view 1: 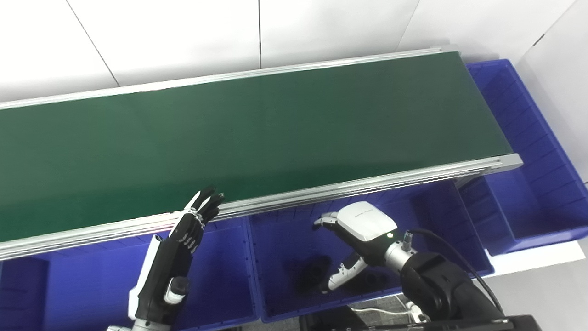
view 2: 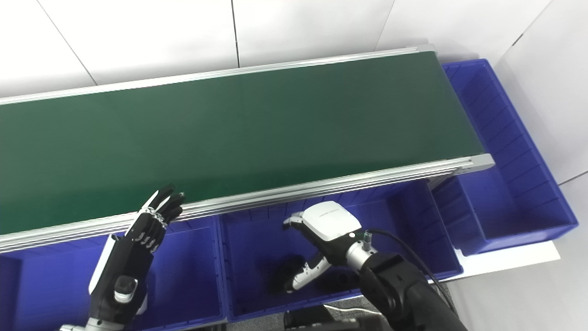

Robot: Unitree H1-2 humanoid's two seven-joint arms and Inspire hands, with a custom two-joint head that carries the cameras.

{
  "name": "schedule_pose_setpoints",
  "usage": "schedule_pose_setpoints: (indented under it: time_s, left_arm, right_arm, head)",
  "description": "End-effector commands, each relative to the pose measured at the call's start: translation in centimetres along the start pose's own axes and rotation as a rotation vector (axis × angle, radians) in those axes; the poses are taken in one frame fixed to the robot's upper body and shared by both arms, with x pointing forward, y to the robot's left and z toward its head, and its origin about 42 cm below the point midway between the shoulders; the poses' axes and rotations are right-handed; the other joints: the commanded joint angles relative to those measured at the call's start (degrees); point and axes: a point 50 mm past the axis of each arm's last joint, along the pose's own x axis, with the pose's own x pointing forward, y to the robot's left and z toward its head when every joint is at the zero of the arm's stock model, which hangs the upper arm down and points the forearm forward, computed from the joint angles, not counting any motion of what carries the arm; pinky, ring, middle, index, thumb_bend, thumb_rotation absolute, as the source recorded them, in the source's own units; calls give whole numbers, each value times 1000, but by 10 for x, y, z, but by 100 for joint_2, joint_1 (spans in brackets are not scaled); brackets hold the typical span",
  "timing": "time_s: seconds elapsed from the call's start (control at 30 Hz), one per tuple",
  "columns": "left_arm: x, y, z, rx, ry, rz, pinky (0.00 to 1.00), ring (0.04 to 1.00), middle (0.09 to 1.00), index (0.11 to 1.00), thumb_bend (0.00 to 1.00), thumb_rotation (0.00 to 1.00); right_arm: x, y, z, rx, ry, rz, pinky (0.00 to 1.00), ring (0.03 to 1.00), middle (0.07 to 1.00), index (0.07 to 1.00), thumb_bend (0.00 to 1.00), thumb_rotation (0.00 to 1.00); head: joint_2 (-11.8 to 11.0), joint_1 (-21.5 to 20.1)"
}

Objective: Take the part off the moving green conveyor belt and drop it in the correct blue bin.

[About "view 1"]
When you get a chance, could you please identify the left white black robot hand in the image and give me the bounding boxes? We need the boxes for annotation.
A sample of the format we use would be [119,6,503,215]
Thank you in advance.
[129,186,226,322]

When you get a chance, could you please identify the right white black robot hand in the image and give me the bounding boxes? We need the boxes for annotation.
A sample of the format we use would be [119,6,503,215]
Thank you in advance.
[312,201,398,295]

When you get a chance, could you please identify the black flange part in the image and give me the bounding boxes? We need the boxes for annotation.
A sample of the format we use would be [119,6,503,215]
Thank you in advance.
[298,255,332,295]

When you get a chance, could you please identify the green conveyor belt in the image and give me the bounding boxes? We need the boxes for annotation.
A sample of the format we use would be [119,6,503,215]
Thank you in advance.
[0,51,513,242]
[0,45,524,263]

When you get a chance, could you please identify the blue plastic bin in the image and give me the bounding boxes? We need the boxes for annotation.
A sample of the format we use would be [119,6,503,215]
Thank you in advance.
[457,59,588,256]
[0,218,260,331]
[246,179,496,323]

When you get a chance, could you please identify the black robot torso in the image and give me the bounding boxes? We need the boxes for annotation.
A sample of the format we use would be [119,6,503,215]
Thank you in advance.
[299,306,545,331]

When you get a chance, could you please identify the white cable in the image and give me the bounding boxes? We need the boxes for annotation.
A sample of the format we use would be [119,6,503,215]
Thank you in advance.
[354,299,429,323]

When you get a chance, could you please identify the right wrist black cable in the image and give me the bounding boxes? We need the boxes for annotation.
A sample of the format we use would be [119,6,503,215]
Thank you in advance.
[403,228,506,314]

